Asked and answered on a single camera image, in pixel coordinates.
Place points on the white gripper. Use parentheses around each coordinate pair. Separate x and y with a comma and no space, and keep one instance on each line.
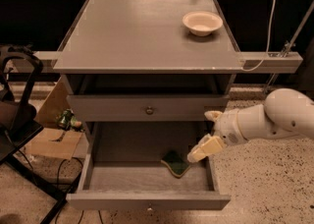
(228,128)

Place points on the green and yellow sponge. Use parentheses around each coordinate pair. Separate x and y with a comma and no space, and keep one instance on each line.
(175,164)

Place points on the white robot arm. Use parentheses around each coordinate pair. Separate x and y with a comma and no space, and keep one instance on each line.
(285,113)

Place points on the grey drawer cabinet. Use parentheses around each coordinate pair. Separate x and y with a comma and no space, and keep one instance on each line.
(137,47)

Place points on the open grey lower drawer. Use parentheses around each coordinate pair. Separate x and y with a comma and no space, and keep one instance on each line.
(123,170)

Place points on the grey upper drawer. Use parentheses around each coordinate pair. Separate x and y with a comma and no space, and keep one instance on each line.
(145,108)

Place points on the white paper bowl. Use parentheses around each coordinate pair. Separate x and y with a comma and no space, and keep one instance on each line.
(201,23)

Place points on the green crumpled package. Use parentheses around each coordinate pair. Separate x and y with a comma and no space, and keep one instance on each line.
(68,121)

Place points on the cardboard sheet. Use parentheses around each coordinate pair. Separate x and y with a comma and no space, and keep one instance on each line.
(53,140)

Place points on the black chair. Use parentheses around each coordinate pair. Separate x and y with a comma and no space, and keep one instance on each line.
(18,126)

